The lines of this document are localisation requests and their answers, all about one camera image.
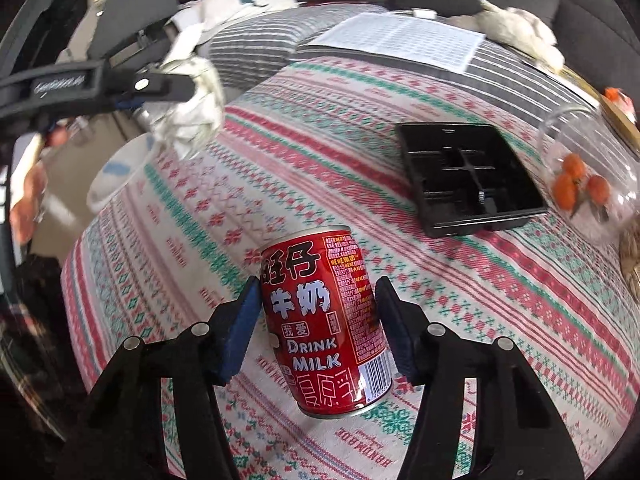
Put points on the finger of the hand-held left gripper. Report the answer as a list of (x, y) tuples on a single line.
[(127, 104), (160, 87)]

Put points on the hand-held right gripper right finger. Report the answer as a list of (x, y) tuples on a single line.
[(400, 330)]

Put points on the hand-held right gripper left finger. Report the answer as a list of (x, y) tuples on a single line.
[(237, 330)]

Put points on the white paper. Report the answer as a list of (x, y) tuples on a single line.
[(195, 105)]

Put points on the red drink can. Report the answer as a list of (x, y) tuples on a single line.
[(320, 310)]

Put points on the person's left hand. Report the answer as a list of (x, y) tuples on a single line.
[(30, 190)]

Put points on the dark grey chair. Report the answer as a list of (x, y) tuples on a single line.
[(135, 5)]

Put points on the grey striped cloth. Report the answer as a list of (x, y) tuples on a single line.
[(260, 40)]

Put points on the white deer print pillow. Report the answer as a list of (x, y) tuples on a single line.
[(240, 5)]

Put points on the black plastic tray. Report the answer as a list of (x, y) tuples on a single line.
[(435, 180)]

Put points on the dark plaid clothing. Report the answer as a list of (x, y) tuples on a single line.
[(30, 335)]

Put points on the small orange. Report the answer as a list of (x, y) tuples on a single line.
[(572, 165), (565, 191), (597, 190)]

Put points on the woven basket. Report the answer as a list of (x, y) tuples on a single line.
[(631, 265)]

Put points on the printed paper sheet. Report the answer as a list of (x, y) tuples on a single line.
[(400, 40)]

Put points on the clear bag of oranges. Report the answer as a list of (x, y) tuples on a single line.
[(600, 150)]

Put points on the white charger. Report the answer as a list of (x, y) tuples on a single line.
[(420, 11)]

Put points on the wooden tray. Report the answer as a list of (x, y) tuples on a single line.
[(622, 120)]

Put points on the red orange toy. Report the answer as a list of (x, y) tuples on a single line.
[(616, 97)]

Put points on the white plush toy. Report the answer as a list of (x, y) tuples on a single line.
[(515, 27)]

